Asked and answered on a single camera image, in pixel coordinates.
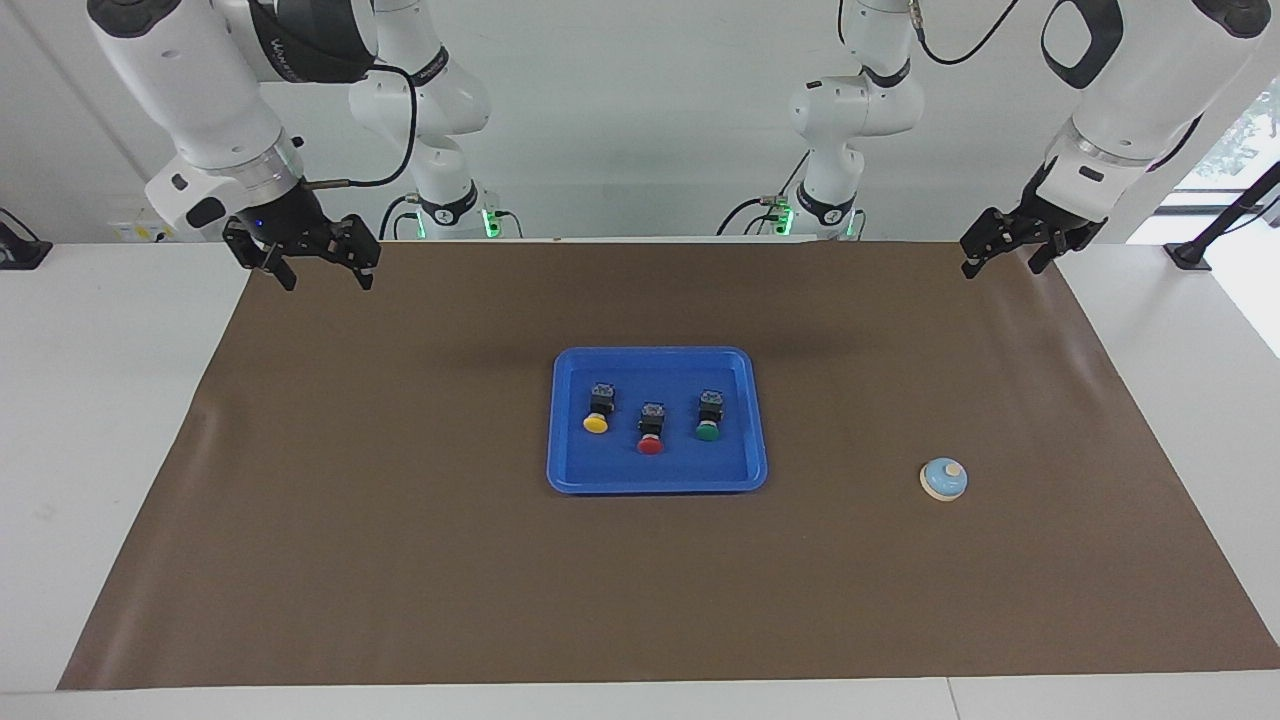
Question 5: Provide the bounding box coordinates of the light blue desk bell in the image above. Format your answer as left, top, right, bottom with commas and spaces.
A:
919, 455, 969, 501

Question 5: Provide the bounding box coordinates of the blue plastic tray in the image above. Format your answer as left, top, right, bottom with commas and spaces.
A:
546, 346, 769, 496

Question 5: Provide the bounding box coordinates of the black clamp stand with rod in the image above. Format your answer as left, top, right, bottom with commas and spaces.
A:
1165, 160, 1280, 271

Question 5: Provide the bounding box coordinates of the brown table mat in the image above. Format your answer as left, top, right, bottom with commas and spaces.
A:
57, 240, 1280, 691

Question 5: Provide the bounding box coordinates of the black right base cable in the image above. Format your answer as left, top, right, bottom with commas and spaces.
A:
378, 193, 421, 241

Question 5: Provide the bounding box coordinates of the black base cable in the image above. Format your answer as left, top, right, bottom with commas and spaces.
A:
716, 150, 811, 237
378, 193, 421, 241

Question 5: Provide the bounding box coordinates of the white wall outlet box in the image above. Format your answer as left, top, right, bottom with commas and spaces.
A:
108, 205, 201, 244

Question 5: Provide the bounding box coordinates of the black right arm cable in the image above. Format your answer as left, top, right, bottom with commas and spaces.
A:
305, 62, 419, 191

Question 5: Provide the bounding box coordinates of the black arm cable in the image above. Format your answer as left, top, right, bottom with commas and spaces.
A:
305, 62, 419, 191
908, 0, 1021, 66

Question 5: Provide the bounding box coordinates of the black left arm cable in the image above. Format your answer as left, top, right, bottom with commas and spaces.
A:
908, 0, 1021, 66

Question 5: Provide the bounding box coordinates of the black left base cable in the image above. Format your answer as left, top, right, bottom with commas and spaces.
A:
716, 150, 811, 237

